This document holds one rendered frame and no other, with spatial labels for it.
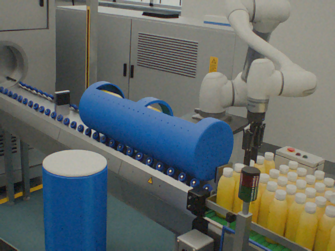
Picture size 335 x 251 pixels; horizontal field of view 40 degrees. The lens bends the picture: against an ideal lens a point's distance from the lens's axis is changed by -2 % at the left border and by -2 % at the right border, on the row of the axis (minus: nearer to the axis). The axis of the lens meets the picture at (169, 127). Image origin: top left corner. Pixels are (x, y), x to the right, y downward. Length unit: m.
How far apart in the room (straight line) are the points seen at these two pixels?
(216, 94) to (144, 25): 1.67
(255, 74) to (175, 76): 2.23
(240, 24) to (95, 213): 1.06
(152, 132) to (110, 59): 2.42
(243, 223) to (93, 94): 1.28
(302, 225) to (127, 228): 2.05
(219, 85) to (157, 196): 0.79
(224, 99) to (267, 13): 0.62
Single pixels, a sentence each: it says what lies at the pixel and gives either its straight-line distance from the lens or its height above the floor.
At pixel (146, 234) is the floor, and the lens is 3.50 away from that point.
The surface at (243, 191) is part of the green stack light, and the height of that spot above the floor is 1.19.
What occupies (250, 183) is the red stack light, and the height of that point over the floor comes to 1.23.
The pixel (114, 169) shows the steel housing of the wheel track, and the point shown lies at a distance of 2.45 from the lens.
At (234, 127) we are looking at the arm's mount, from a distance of 2.67.
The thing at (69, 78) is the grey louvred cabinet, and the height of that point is 0.72.
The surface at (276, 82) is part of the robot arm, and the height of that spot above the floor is 1.46.
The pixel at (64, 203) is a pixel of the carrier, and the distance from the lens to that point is 2.00.
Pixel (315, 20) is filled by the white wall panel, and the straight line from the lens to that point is 4.74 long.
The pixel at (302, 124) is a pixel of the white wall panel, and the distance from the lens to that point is 4.92.
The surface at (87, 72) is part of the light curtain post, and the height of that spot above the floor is 1.15.
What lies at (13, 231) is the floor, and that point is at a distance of 3.59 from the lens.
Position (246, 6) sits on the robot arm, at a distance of 2.28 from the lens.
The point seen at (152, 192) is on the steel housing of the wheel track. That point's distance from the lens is 2.26.
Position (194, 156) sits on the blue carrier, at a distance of 2.00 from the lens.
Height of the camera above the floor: 1.85
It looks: 19 degrees down
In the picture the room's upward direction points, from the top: 4 degrees clockwise
